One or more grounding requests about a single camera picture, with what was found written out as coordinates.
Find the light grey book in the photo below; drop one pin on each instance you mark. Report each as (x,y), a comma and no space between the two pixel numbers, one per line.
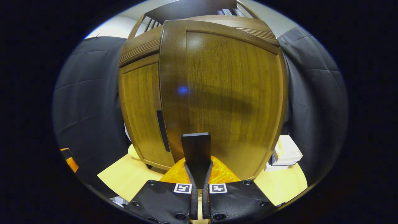
(227,11)

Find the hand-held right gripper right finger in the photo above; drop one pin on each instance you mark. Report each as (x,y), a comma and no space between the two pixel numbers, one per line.
(205,203)

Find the wooden double-door shoe cabinet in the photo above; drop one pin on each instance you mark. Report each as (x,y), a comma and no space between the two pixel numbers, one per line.
(192,7)

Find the wooden shoe cabinet door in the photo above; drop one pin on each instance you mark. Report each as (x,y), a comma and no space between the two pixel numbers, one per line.
(230,93)
(140,109)

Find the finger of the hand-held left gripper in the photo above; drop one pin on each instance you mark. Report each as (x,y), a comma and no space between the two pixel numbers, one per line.
(72,163)

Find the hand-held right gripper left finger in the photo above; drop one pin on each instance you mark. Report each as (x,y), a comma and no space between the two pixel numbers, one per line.
(194,203)

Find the pale yellow sponge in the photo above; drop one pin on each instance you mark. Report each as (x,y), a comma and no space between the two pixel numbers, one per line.
(133,152)

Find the white box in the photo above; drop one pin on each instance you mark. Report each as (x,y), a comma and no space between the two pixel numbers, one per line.
(287,152)

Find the wooden drawer with black knob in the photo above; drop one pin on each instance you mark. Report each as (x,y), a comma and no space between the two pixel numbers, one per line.
(140,46)

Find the black backdrop cloth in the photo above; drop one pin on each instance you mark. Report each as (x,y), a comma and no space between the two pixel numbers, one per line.
(90,93)

